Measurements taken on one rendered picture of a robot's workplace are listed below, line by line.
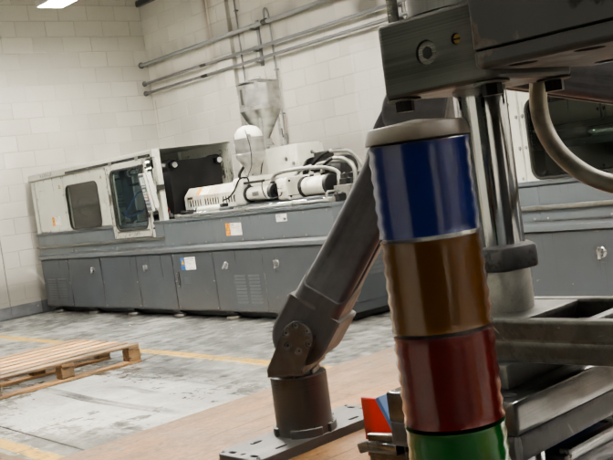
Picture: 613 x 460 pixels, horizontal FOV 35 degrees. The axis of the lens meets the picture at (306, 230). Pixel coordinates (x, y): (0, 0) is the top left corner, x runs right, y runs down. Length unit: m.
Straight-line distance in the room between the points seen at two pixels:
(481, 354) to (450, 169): 0.07
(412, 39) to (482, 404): 0.32
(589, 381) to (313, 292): 0.42
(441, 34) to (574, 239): 5.47
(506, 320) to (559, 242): 5.52
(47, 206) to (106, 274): 1.50
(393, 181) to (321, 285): 0.66
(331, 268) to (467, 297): 0.66
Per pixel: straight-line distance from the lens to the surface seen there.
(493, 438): 0.36
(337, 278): 0.99
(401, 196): 0.34
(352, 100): 10.11
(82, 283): 11.27
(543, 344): 0.60
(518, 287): 0.64
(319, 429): 1.04
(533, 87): 0.72
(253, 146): 8.75
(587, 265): 6.04
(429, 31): 0.62
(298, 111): 10.78
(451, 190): 0.34
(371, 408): 0.96
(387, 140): 0.34
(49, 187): 11.73
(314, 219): 7.69
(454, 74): 0.60
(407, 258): 0.34
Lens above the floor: 1.18
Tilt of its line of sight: 3 degrees down
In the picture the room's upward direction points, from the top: 8 degrees counter-clockwise
